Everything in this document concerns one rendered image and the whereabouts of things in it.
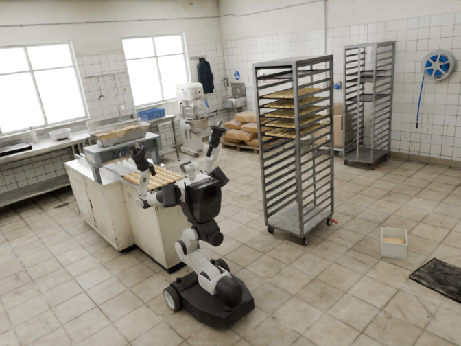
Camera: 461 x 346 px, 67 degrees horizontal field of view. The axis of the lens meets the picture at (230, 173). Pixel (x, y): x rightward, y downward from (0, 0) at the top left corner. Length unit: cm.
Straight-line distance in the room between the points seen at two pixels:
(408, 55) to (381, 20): 67
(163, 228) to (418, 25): 449
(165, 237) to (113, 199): 75
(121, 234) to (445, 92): 469
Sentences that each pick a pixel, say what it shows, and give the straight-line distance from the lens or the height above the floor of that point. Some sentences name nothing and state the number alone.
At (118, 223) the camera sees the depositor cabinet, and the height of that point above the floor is 39.
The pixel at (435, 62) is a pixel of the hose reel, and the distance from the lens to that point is 574.
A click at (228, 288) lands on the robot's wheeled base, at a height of 34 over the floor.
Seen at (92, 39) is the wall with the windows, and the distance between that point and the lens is 688.
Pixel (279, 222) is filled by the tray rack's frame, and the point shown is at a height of 15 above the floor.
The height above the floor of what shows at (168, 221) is 55.
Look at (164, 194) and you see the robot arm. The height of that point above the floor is 109.
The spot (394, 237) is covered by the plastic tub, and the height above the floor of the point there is 6.
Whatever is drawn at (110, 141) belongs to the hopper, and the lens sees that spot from 369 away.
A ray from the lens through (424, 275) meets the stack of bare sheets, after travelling 348.
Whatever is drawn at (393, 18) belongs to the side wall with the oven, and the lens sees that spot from 609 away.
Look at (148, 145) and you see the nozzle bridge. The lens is 389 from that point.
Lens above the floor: 199
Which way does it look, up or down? 20 degrees down
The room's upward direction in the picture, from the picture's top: 6 degrees counter-clockwise
